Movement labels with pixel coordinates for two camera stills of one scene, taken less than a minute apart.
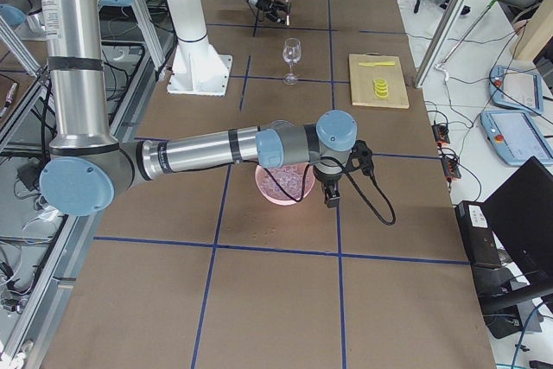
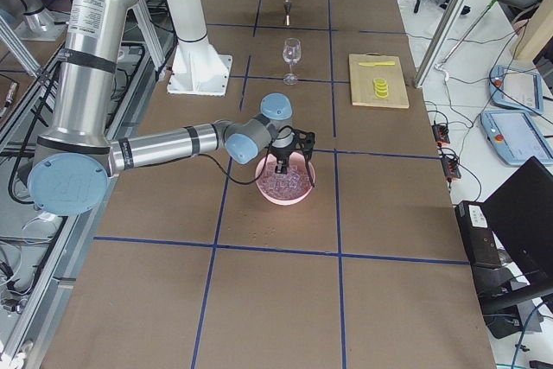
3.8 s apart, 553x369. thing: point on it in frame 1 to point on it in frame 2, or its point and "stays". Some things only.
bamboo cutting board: [362, 79] stays
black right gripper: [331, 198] to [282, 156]
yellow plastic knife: [377, 63] stays
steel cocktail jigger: [288, 9] stays
